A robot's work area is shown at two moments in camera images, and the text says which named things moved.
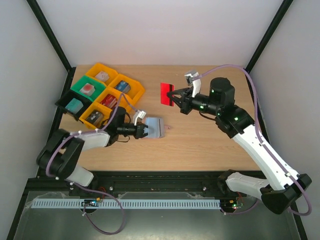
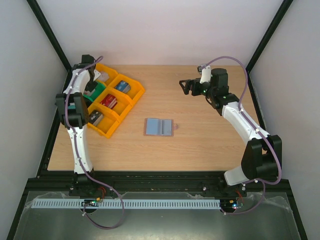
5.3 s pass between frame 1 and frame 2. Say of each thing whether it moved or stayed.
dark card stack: stayed
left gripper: moved
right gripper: moved
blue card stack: stayed
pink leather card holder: moved
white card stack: stayed
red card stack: stayed
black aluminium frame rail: stayed
